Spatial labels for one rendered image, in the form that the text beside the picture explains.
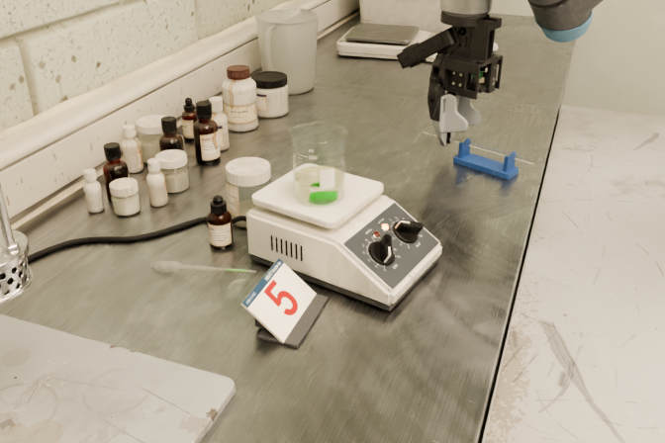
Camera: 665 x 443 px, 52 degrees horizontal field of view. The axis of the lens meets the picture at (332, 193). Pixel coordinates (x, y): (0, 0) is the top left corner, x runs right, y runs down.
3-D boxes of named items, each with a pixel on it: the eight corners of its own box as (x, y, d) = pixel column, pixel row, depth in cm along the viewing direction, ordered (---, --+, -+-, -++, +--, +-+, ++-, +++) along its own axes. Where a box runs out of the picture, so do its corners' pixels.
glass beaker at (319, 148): (356, 194, 81) (357, 127, 77) (330, 217, 76) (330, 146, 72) (305, 181, 84) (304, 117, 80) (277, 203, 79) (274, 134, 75)
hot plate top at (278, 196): (387, 189, 83) (387, 183, 82) (333, 230, 74) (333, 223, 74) (306, 167, 89) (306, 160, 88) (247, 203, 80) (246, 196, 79)
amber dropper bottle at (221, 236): (212, 237, 88) (208, 189, 85) (235, 238, 88) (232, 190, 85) (207, 250, 85) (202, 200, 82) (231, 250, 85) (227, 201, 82)
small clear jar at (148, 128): (172, 149, 114) (168, 112, 111) (180, 162, 109) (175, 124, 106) (137, 154, 112) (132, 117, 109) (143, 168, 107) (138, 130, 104)
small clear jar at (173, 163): (174, 197, 98) (170, 164, 96) (151, 189, 101) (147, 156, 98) (197, 185, 102) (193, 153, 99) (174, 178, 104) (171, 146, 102)
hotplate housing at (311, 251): (442, 261, 83) (447, 203, 80) (390, 316, 73) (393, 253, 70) (294, 214, 94) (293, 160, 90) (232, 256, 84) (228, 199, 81)
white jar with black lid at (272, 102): (280, 104, 134) (279, 68, 131) (293, 115, 129) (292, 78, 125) (247, 109, 132) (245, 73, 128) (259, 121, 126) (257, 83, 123)
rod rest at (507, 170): (519, 173, 106) (522, 152, 104) (508, 180, 103) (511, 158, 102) (463, 156, 112) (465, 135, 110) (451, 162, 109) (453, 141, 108)
